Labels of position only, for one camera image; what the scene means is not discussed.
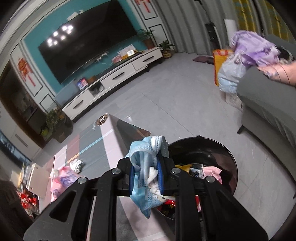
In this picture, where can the pink clothing on sofa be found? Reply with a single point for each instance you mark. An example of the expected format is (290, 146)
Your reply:
(283, 73)

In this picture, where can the black round trash bin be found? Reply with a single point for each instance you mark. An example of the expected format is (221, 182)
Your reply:
(201, 157)

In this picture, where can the white TV stand cabinet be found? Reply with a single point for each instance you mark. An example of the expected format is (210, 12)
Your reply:
(104, 84)

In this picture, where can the light blue plastic bag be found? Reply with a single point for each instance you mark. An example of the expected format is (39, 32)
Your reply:
(230, 74)

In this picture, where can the potted plant by curtain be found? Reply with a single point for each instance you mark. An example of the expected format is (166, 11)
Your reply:
(165, 48)

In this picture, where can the black wall television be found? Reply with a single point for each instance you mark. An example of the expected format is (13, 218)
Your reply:
(84, 37)

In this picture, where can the purple crumpled clothing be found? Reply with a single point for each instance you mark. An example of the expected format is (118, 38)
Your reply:
(253, 49)

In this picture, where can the grey curtain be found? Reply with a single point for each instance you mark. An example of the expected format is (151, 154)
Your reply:
(186, 22)

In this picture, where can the red chinese knot decoration left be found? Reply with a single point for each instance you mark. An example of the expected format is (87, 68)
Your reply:
(25, 70)

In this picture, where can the red chinese knot decoration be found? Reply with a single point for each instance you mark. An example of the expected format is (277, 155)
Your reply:
(145, 4)
(25, 70)

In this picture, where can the blue face mask bundle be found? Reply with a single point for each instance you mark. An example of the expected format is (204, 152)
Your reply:
(143, 156)

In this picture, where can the yellow patterned curtain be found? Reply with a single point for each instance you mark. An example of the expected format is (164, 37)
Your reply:
(261, 17)

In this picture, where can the pink plastic bag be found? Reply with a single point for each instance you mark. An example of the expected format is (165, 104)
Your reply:
(61, 179)

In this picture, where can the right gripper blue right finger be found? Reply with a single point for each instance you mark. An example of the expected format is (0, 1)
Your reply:
(161, 169)

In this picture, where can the black upright vacuum cleaner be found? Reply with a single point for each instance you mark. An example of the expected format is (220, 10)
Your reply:
(211, 29)

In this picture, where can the white tissue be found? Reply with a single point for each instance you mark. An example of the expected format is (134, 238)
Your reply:
(76, 165)

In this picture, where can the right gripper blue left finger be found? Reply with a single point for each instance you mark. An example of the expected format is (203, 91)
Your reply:
(131, 179)

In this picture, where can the orange yellow paper bag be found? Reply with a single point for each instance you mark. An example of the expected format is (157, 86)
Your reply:
(219, 57)

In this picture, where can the white low side cabinet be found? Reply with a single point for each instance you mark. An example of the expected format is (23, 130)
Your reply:
(39, 180)

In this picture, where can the multicolour striped floor mat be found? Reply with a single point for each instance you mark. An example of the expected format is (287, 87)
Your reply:
(100, 146)

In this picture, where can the clear plastic storage box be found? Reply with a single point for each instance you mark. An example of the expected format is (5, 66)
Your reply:
(66, 94)

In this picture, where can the tall potted plant on stand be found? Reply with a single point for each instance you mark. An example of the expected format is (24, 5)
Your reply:
(146, 36)

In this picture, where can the red chinese knot decoration right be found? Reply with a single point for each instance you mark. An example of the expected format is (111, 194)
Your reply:
(145, 4)

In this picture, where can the potted plants left of stand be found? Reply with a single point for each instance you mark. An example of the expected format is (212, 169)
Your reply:
(57, 126)

